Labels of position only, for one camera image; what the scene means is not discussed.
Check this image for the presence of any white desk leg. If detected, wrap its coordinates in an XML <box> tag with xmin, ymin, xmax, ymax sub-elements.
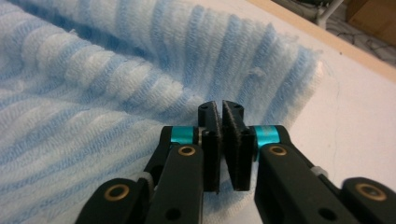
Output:
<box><xmin>313</xmin><ymin>0</ymin><xmax>346</xmax><ymax>30</ymax></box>

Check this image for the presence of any white foam mat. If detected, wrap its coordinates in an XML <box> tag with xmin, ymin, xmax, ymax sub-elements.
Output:
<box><xmin>192</xmin><ymin>0</ymin><xmax>396</xmax><ymax>224</ymax></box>

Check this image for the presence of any blue white striped towel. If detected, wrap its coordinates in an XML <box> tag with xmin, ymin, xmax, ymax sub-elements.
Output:
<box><xmin>0</xmin><ymin>0</ymin><xmax>325</xmax><ymax>224</ymax></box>

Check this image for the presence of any large cardboard box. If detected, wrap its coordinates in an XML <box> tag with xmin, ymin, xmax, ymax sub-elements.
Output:
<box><xmin>345</xmin><ymin>0</ymin><xmax>396</xmax><ymax>49</ymax></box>

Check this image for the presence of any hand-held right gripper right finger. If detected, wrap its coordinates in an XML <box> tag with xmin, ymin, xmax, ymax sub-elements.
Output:
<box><xmin>221</xmin><ymin>99</ymin><xmax>255</xmax><ymax>191</ymax></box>

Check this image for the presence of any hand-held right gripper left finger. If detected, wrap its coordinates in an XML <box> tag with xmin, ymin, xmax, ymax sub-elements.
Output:
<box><xmin>197</xmin><ymin>100</ymin><xmax>223</xmax><ymax>194</ymax></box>

